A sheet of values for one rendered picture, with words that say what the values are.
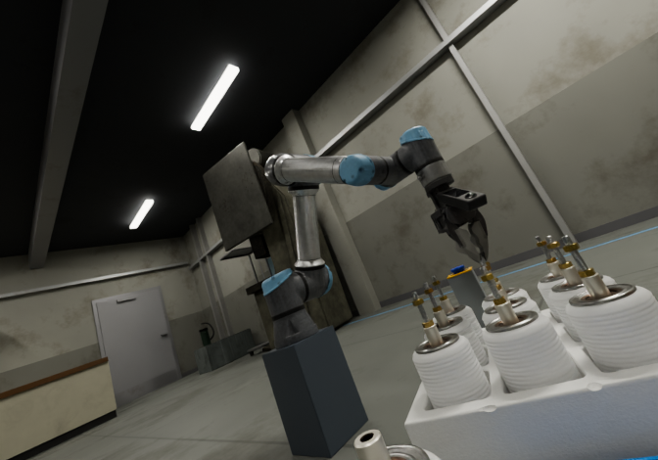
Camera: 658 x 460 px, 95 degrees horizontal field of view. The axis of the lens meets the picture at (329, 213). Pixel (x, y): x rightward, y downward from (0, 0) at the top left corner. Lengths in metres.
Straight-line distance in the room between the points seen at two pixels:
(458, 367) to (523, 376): 0.08
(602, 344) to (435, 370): 0.21
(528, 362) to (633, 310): 0.14
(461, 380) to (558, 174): 3.12
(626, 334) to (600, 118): 3.14
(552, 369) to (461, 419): 0.14
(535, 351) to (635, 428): 0.11
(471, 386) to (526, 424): 0.08
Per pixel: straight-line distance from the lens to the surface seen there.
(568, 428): 0.52
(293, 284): 1.05
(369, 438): 0.29
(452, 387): 0.54
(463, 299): 0.93
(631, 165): 3.55
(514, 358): 0.53
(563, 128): 3.59
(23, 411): 5.72
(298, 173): 0.89
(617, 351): 0.54
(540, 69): 3.76
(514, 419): 0.52
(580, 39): 3.79
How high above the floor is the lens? 0.39
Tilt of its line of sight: 15 degrees up
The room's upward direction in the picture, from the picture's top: 22 degrees counter-clockwise
